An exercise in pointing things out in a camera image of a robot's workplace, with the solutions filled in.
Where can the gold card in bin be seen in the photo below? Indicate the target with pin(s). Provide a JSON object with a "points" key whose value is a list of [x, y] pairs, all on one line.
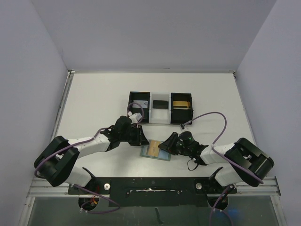
{"points": [[181, 105]]}

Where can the gold card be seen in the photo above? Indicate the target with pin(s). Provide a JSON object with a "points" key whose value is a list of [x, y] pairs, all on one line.
{"points": [[181, 105], [153, 149]]}

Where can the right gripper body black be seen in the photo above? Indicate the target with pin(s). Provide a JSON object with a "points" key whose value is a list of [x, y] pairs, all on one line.
{"points": [[174, 144]]}

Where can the silver blue card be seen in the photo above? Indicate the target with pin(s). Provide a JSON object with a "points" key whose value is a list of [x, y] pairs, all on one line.
{"points": [[143, 103]]}

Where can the white middle bin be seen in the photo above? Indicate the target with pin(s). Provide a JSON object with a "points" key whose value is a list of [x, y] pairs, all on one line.
{"points": [[160, 115]]}

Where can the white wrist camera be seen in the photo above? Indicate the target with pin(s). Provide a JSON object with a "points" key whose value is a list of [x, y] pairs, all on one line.
{"points": [[135, 117], [183, 127]]}

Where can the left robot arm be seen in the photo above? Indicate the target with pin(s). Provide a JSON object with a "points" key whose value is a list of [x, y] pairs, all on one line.
{"points": [[56, 163]]}

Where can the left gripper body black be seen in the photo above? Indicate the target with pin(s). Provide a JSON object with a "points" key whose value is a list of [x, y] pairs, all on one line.
{"points": [[137, 135]]}

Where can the black left bin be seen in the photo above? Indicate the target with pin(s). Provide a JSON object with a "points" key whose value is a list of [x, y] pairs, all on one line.
{"points": [[135, 95]]}

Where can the aluminium front rail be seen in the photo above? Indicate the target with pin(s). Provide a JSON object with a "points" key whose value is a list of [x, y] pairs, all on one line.
{"points": [[41, 188]]}

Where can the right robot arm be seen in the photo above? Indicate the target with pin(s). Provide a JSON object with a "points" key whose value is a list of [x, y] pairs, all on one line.
{"points": [[248, 163]]}

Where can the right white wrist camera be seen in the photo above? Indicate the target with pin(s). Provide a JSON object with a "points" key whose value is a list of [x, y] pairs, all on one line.
{"points": [[183, 127]]}

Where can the black bin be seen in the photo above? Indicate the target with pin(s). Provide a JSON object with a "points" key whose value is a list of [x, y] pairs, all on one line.
{"points": [[181, 116], [135, 95]]}

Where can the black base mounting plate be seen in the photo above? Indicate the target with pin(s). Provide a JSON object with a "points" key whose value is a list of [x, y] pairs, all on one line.
{"points": [[153, 192]]}

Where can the black right bin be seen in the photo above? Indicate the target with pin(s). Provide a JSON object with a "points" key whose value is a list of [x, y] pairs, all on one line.
{"points": [[181, 116]]}

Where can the green leather card holder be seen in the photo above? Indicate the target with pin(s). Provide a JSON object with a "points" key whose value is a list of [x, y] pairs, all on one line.
{"points": [[163, 155]]}

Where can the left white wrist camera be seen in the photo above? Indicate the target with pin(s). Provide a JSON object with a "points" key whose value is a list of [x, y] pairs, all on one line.
{"points": [[135, 117]]}

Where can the black card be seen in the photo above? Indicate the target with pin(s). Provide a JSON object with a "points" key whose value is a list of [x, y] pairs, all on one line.
{"points": [[160, 104]]}

